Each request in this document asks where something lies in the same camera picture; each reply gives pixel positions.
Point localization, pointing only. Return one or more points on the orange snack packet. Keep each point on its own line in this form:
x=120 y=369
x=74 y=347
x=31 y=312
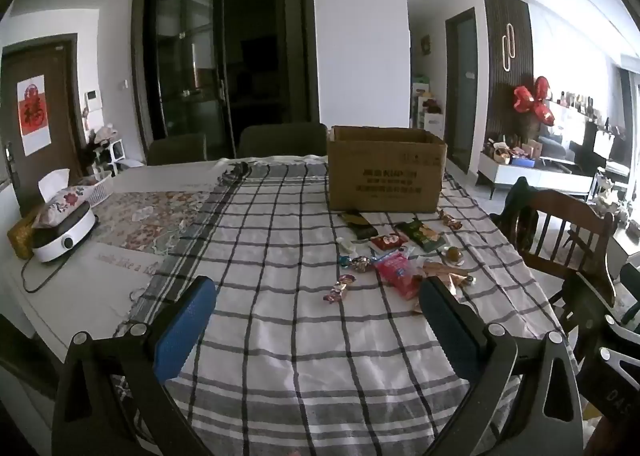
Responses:
x=445 y=272

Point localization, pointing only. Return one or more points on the white media cabinet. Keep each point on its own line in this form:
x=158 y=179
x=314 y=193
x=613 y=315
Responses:
x=540 y=178

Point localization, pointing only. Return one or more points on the brown foil wrapped candy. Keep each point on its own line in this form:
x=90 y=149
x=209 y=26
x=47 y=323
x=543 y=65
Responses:
x=450 y=219

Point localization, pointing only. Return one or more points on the white intercom panel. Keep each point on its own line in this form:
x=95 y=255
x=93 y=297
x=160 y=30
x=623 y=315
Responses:
x=93 y=101

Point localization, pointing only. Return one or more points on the floral table mat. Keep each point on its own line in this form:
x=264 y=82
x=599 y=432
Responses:
x=155 y=221

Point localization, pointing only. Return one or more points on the white storage shelf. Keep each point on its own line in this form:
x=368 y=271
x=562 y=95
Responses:
x=107 y=151

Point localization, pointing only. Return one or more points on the white printed table cover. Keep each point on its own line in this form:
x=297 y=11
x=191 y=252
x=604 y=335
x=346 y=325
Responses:
x=80 y=296

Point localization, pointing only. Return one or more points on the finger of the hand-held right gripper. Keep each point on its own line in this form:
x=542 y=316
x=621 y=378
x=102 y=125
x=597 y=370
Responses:
x=617 y=393
x=595 y=301

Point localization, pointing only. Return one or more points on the red foil balloons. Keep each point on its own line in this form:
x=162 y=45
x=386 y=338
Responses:
x=532 y=101

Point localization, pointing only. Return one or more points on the grey checked tablecloth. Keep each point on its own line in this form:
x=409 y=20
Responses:
x=300 y=336

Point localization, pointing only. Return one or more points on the red snack packet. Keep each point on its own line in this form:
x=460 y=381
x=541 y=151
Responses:
x=387 y=242

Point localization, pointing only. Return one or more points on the blue foil wrapped candy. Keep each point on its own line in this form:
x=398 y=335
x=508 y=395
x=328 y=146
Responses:
x=359 y=263

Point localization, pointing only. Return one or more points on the floral tissue box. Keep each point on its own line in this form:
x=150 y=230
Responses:
x=62 y=201

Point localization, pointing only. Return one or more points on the black and gold snack packet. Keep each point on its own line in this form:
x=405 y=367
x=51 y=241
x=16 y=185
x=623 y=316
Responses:
x=357 y=223

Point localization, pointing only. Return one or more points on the green snack packet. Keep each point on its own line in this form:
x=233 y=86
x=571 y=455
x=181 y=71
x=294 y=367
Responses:
x=420 y=234

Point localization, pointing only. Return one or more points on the white plastic basket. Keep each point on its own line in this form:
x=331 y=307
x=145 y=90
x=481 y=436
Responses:
x=97 y=188

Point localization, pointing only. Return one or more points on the brown entrance door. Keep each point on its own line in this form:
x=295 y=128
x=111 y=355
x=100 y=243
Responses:
x=62 y=101

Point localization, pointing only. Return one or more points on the pale clear candy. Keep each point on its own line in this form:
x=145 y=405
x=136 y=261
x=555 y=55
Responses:
x=346 y=247

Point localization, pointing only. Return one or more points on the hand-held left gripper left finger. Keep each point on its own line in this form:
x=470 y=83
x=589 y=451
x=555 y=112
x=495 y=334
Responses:
x=185 y=331

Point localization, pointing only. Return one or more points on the pink snack packet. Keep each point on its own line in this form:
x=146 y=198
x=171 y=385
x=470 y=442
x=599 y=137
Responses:
x=397 y=273

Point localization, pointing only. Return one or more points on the stack of hallway boxes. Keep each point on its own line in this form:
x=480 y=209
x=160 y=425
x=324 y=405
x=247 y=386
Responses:
x=427 y=111

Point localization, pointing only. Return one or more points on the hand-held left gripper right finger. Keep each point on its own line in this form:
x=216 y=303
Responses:
x=447 y=331

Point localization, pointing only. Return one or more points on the brown wooden chair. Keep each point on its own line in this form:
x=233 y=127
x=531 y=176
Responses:
x=575 y=231

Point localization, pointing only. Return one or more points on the dark glass sliding door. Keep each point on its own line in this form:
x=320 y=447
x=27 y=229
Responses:
x=225 y=61

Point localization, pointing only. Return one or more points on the small wall picture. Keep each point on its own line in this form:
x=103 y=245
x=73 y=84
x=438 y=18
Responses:
x=426 y=44

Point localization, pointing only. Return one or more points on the dark green interior door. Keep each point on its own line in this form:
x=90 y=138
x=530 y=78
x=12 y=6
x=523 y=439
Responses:
x=461 y=91

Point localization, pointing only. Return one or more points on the pink foil candy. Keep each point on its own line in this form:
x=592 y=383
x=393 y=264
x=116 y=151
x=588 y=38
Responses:
x=341 y=286

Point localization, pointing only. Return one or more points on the gold clip wall decoration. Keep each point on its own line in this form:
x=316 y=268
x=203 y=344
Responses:
x=509 y=47

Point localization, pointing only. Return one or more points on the red and white door poster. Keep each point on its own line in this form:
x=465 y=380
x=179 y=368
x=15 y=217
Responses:
x=34 y=116

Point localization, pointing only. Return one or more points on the white electric cooker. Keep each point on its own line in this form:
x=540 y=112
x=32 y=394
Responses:
x=65 y=236

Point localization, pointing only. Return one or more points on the dark green chair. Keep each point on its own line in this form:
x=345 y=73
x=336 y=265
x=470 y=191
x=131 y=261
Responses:
x=177 y=151
x=282 y=141

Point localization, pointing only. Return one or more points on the brown cardboard box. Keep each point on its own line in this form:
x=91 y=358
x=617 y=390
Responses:
x=385 y=176

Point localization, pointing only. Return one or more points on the dark slatted wall panel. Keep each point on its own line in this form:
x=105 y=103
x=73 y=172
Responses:
x=495 y=101

